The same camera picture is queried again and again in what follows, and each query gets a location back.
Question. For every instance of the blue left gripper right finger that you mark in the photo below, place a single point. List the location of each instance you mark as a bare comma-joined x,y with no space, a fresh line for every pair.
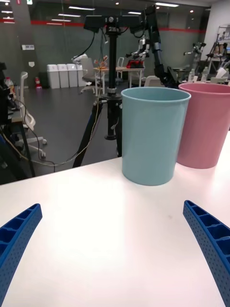
210,237

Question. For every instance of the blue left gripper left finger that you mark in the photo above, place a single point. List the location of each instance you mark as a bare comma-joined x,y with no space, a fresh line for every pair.
21,230

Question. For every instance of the black background robot arm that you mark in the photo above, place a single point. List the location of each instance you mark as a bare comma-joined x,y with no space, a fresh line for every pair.
158,60

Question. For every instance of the pink plastic bin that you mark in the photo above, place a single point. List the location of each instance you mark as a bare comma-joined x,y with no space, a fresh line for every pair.
206,129

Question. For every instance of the pale blue plastic bin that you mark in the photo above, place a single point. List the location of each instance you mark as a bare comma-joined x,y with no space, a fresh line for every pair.
151,136

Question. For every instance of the red fire extinguisher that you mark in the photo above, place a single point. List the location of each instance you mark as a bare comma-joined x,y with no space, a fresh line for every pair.
37,82

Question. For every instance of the white waste bin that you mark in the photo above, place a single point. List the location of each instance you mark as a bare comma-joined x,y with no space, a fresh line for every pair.
63,76
72,76
80,76
53,78

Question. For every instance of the grey office chair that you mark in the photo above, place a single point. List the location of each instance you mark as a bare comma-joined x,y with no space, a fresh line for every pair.
87,69

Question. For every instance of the red box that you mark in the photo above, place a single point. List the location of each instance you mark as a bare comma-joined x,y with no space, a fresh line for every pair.
135,64

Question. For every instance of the white-legged wooden table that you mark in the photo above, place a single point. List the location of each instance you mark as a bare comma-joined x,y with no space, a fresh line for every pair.
124,68

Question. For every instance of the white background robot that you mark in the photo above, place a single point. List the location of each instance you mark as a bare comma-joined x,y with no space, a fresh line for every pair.
143,49

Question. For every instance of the black tripod with camera bar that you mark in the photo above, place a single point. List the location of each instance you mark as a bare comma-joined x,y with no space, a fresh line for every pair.
112,60

